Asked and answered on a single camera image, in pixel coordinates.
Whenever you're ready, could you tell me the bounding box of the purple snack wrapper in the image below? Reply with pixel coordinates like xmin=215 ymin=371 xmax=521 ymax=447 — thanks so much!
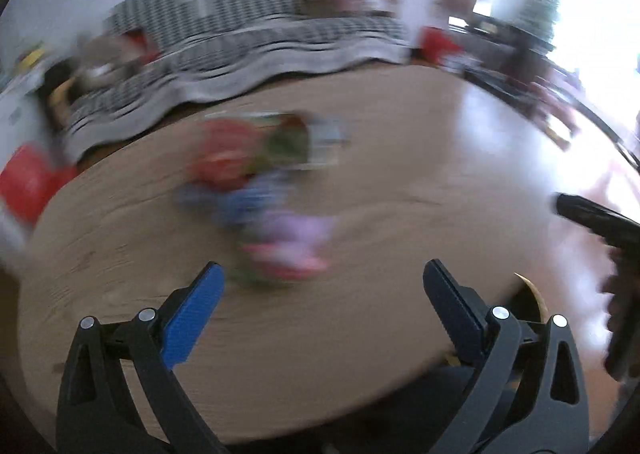
xmin=247 ymin=211 xmax=337 ymax=257

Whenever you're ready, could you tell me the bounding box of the red pig-shaped stool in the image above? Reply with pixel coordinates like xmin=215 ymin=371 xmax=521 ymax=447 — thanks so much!
xmin=0 ymin=143 xmax=78 ymax=227

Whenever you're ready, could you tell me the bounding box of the black white striped sofa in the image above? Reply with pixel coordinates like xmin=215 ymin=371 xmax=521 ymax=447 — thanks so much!
xmin=62 ymin=0 xmax=412 ymax=162

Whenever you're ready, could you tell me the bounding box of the blue snack wrapper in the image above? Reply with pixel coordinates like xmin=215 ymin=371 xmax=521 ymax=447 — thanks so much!
xmin=174 ymin=170 xmax=297 ymax=231

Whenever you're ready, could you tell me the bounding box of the pink snack wrapper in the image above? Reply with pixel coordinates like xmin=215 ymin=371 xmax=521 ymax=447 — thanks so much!
xmin=240 ymin=241 xmax=332 ymax=285

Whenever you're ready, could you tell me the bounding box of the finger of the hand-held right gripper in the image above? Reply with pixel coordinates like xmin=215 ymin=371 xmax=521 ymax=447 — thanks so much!
xmin=552 ymin=193 xmax=640 ymax=249

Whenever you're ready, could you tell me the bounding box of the white plastic wrapper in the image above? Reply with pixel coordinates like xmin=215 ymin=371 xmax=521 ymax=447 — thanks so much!
xmin=304 ymin=120 xmax=352 ymax=169

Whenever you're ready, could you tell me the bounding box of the beige plush toy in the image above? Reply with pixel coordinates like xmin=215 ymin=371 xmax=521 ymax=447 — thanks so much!
xmin=75 ymin=32 xmax=147 ymax=82

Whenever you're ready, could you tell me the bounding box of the dark side table with plant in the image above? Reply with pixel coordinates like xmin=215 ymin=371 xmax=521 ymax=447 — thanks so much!
xmin=472 ymin=16 xmax=568 ymax=102

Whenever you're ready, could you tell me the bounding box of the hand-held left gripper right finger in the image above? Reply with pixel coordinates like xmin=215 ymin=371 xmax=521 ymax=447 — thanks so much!
xmin=422 ymin=258 xmax=591 ymax=454

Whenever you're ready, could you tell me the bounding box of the red snack wrapper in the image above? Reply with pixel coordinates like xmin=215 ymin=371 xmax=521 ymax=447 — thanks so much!
xmin=187 ymin=118 xmax=268 ymax=192

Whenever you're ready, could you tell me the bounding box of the red patterned cushion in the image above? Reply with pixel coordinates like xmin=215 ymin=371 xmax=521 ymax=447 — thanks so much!
xmin=122 ymin=30 xmax=162 ymax=65

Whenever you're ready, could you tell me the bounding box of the yellow curved object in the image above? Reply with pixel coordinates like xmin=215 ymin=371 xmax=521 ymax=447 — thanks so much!
xmin=514 ymin=273 xmax=549 ymax=325

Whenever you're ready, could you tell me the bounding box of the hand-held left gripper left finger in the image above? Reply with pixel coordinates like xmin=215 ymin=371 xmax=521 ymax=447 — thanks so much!
xmin=56 ymin=261 xmax=232 ymax=454

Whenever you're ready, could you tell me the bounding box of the red plastic bag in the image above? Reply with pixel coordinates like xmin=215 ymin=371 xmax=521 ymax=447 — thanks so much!
xmin=417 ymin=26 xmax=463 ymax=67

